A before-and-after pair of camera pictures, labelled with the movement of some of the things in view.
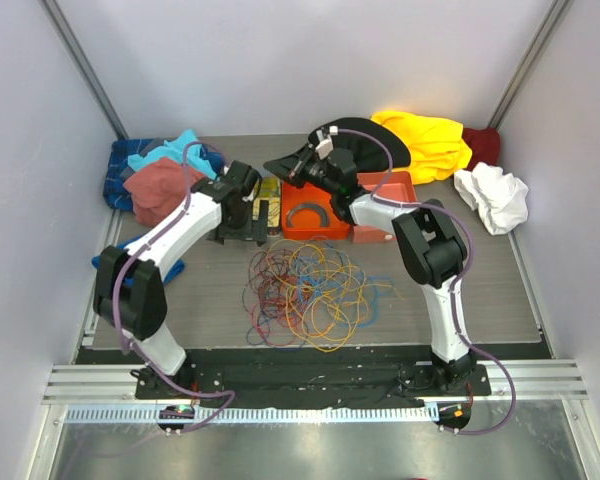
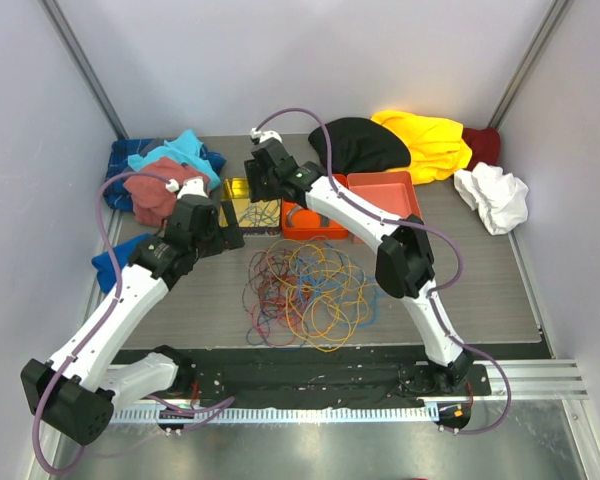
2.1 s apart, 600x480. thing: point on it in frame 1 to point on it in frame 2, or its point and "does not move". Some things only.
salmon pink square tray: x=393 y=185 does not move
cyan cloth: x=185 y=148 does not move
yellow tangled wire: x=326 y=294 does not move
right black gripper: x=293 y=167 to x=253 y=173
